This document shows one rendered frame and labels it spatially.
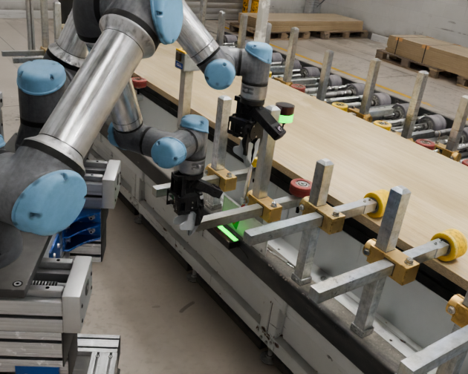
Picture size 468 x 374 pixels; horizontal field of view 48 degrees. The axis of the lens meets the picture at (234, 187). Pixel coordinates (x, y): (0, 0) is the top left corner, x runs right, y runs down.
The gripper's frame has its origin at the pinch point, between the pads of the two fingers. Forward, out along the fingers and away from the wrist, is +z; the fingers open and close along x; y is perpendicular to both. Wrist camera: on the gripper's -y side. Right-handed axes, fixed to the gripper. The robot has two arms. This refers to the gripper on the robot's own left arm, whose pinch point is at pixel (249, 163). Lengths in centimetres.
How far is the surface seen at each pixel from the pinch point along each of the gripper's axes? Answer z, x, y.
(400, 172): 11, -59, -29
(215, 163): 12.6, -15.2, 23.2
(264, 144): -4.8, -6.5, -0.5
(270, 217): 16.7, -3.4, -8.0
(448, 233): 3, -9, -58
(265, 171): 4.1, -7.4, -1.7
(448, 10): 20, -829, 155
